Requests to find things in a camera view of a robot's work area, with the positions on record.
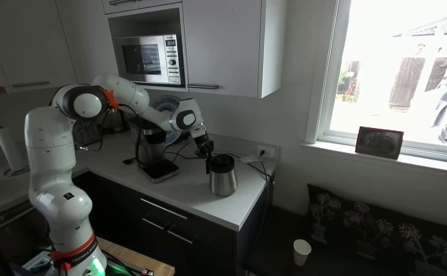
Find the white paper towel roll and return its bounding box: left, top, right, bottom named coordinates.
left=0, top=126, right=26, bottom=175

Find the white upper wall cabinet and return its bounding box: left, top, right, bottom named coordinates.
left=103, top=0, right=288, bottom=98

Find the white paper cup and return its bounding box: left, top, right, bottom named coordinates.
left=292, top=239, right=312, bottom=267

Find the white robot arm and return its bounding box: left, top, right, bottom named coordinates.
left=25, top=74, right=214, bottom=276

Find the stainless steel kettle black lid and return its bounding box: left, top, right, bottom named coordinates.
left=206, top=153, right=238, bottom=198

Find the white left wall cabinet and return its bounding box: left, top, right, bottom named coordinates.
left=0, top=0, right=77, bottom=92

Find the black power cable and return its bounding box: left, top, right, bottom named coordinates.
left=168, top=136, right=275, bottom=189

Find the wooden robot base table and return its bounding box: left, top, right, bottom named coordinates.
left=97, top=238, right=175, bottom=276

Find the dark drawer cabinet with handles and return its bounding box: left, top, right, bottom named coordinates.
left=74, top=172, right=269, bottom=276

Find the white wall cabinet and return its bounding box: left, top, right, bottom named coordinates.
left=103, top=0, right=288, bottom=98
left=0, top=0, right=77, bottom=92

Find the black coffee machine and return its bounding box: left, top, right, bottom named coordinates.
left=137, top=120, right=179, bottom=182

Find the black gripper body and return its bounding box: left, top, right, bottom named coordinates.
left=195, top=135, right=214, bottom=155

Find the silver microwave oven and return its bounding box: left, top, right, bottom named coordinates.
left=114, top=34, right=183, bottom=86

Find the dark floral cushion bench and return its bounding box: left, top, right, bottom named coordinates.
left=308, top=184, right=447, bottom=276

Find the dark picture frame on sill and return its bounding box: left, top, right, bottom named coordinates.
left=355, top=126, right=404, bottom=159

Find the white wall power socket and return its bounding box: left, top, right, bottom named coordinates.
left=257, top=146, right=275, bottom=158

